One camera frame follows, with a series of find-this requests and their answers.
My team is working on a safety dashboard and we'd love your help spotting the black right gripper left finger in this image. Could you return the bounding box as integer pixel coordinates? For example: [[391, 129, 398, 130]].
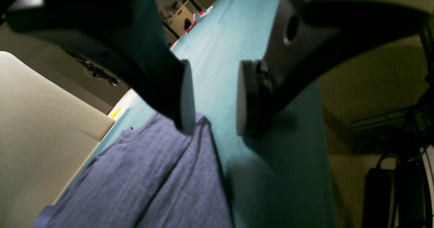
[[1, 0, 195, 135]]

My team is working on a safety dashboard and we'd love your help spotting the blue-grey heathered T-shirt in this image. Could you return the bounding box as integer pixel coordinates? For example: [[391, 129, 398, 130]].
[[33, 113, 233, 228]]

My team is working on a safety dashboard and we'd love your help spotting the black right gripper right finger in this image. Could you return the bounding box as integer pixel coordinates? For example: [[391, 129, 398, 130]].
[[237, 0, 433, 137]]

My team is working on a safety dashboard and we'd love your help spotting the teal table cloth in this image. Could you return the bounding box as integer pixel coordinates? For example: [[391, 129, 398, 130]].
[[54, 0, 339, 228]]

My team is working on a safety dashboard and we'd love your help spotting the beige chair back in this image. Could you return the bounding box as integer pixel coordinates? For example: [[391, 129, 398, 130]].
[[0, 52, 114, 228]]

